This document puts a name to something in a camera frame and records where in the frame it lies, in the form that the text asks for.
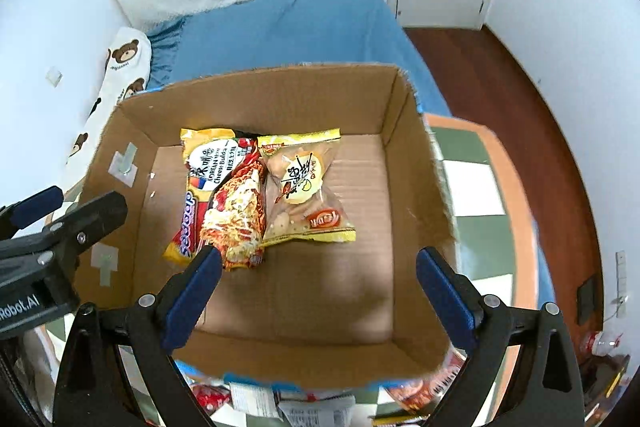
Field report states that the white silver snack packet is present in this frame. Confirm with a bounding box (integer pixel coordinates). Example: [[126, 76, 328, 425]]
[[278, 395, 356, 427]]

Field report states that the yellow biscuit snack bag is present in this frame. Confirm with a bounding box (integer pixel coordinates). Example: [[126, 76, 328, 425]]
[[257, 128, 356, 247]]

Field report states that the plastic bottle on floor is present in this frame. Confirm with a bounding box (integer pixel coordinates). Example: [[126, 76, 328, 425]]
[[580, 331, 623, 357]]

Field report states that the green checkered blanket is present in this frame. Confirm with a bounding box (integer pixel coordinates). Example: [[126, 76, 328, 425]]
[[29, 114, 557, 427]]

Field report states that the cheese buldak noodle packet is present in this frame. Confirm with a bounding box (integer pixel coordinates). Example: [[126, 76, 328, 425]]
[[163, 128, 267, 270]]

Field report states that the bear print pillow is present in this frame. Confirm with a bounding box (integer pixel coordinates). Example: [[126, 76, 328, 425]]
[[61, 27, 152, 192]]

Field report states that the brown cardboard box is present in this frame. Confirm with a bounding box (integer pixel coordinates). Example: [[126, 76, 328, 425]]
[[75, 64, 456, 389]]

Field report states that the blue bed sheet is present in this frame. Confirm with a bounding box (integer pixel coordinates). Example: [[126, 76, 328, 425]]
[[148, 0, 451, 116]]

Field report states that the white wall outlet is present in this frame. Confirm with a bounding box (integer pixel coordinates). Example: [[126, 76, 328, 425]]
[[615, 251, 628, 319]]

